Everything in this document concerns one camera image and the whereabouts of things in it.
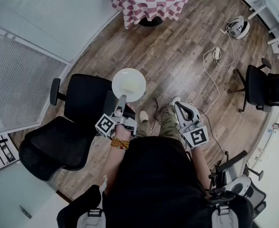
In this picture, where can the person's camouflage trousers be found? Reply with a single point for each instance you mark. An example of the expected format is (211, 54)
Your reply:
(169, 125)

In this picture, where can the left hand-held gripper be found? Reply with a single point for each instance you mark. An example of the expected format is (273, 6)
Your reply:
(105, 126)

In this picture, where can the person's right white shoe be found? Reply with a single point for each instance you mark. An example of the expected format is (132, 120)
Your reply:
(175, 100)

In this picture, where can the white desk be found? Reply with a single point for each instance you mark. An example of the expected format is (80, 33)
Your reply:
(276, 15)

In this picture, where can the person's left white shoe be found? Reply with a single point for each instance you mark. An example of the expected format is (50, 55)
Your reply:
(143, 116)

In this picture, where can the black chest-mounted device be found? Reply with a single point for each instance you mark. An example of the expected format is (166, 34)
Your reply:
(225, 170)

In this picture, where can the white headset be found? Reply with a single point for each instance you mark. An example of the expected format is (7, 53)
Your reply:
(239, 27)
(239, 186)

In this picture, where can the person's black top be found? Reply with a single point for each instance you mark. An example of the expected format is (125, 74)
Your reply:
(158, 179)

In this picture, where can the white round plate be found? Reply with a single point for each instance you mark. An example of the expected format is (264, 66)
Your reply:
(120, 76)

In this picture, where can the person's white shoe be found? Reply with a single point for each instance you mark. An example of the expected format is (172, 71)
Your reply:
(143, 116)
(175, 100)

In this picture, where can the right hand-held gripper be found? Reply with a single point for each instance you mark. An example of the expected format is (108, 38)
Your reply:
(196, 136)

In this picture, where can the person's left forearm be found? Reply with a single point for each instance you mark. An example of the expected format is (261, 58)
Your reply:
(114, 160)

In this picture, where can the black padded office chair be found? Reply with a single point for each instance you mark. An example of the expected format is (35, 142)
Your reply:
(82, 103)

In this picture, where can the person's right forearm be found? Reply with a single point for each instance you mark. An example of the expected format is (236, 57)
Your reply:
(201, 165)

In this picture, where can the black mesh-back office chair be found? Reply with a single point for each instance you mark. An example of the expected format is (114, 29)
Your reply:
(258, 87)

